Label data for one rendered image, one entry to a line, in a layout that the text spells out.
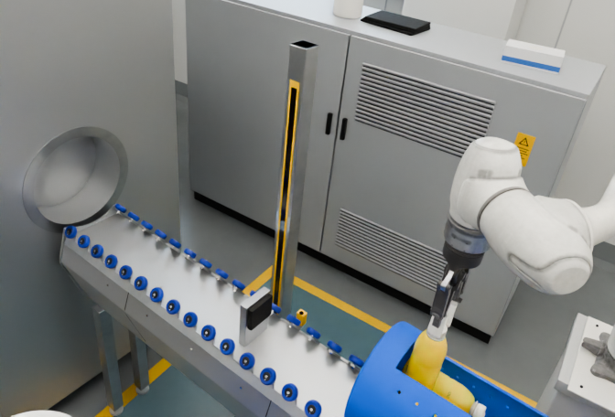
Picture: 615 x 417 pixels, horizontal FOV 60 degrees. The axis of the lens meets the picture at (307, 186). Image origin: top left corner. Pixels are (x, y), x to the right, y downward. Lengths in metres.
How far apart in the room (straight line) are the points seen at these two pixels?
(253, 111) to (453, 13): 1.33
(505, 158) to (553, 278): 0.21
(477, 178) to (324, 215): 2.24
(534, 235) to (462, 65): 1.71
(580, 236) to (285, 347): 0.99
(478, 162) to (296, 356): 0.89
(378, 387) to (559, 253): 0.57
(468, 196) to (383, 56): 1.72
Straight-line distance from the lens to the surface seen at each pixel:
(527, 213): 0.87
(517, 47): 2.56
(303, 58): 1.50
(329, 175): 2.98
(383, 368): 1.25
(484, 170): 0.93
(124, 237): 2.03
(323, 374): 1.58
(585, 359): 1.78
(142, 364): 2.56
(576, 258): 0.84
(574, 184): 3.93
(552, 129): 2.45
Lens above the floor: 2.15
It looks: 32 degrees down
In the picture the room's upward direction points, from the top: 6 degrees clockwise
